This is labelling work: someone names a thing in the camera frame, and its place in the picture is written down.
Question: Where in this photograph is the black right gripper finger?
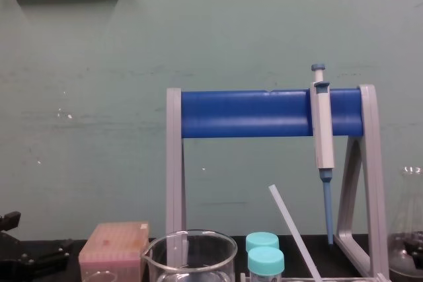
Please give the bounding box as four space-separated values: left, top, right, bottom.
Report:
404 239 423 259

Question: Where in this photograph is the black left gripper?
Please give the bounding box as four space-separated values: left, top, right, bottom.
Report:
0 211 73 282

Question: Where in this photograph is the clear glass stirring rod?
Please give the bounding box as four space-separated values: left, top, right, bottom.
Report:
268 184 323 282

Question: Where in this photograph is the clear glass conical flask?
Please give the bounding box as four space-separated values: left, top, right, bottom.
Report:
387 166 423 282

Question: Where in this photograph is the pink pipette tip box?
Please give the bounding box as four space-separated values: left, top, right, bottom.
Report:
78 221 150 282

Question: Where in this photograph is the vial with teal cap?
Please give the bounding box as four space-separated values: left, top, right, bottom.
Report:
247 246 286 282
245 232 280 254

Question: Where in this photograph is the white and blue pipette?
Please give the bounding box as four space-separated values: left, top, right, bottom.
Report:
310 63 336 247

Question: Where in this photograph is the clear glass beaker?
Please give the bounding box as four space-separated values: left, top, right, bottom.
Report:
141 229 239 282

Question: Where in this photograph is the grey pipette stand blue bar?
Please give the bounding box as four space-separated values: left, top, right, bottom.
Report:
165 84 391 282

